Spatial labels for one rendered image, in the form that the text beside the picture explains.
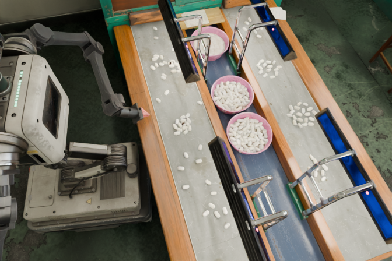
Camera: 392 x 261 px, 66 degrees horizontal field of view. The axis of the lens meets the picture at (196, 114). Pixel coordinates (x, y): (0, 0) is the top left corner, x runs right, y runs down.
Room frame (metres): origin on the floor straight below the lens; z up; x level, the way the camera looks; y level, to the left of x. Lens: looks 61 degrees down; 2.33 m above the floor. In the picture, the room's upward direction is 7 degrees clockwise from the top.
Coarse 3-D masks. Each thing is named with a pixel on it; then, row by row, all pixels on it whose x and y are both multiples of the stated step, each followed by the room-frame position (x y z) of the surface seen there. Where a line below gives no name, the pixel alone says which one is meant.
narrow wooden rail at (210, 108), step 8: (184, 32) 1.51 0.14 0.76; (192, 56) 1.31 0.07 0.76; (200, 72) 1.18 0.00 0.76; (200, 80) 1.12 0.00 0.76; (200, 88) 1.06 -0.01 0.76; (208, 96) 1.01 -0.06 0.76; (208, 104) 0.95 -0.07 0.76; (208, 112) 0.89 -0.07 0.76; (216, 112) 0.90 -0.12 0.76; (216, 120) 0.85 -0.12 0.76; (216, 128) 0.79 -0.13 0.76; (224, 136) 0.75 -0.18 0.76; (232, 152) 0.66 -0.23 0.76; (232, 160) 0.61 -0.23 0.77; (240, 176) 0.53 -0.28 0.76; (248, 200) 0.40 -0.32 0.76; (256, 216) 0.33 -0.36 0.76; (264, 240) 0.22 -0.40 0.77; (272, 256) 0.15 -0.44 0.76
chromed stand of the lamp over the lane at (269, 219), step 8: (264, 176) 0.42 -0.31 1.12; (232, 184) 0.37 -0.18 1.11; (240, 184) 0.37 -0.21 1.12; (248, 184) 0.38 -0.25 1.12; (264, 184) 0.42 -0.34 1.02; (256, 192) 0.42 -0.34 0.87; (264, 192) 0.40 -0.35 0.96; (256, 208) 0.38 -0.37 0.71; (264, 208) 0.35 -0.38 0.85; (272, 208) 0.33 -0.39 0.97; (264, 216) 0.26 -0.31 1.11; (272, 216) 0.26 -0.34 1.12; (280, 216) 0.26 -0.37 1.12; (256, 224) 0.22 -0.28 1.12; (264, 224) 0.29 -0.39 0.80; (264, 232) 0.26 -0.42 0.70
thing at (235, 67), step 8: (240, 8) 1.41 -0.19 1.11; (248, 8) 1.42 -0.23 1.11; (240, 16) 1.41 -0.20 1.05; (256, 24) 1.28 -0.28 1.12; (264, 24) 1.30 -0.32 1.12; (272, 24) 1.31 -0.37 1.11; (248, 32) 1.26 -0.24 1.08; (232, 40) 1.40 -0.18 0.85; (232, 48) 1.40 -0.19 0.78; (232, 56) 1.39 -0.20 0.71; (240, 56) 1.27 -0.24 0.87; (232, 64) 1.32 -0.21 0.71; (240, 64) 1.26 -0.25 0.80; (240, 72) 1.26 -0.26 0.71
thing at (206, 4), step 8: (208, 0) 1.77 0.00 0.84; (216, 0) 1.79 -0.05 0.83; (280, 0) 2.00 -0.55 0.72; (176, 8) 1.67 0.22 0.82; (184, 8) 1.69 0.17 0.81; (192, 8) 1.72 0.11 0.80; (200, 8) 1.74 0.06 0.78; (208, 8) 1.77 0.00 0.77; (120, 16) 1.52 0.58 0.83; (128, 16) 1.54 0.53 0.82; (112, 24) 1.49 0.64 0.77; (120, 24) 1.51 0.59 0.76; (128, 24) 1.54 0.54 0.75; (112, 32) 1.49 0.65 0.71; (112, 40) 1.48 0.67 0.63; (120, 64) 1.51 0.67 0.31; (120, 72) 1.51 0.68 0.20
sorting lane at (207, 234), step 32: (160, 32) 1.51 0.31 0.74; (160, 96) 0.98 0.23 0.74; (192, 96) 1.01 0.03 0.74; (160, 128) 0.77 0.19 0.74; (192, 128) 0.79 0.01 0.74; (192, 160) 0.59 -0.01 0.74; (192, 192) 0.42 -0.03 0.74; (224, 192) 0.44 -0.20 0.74; (192, 224) 0.26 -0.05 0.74; (224, 224) 0.27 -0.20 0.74; (224, 256) 0.13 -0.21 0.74
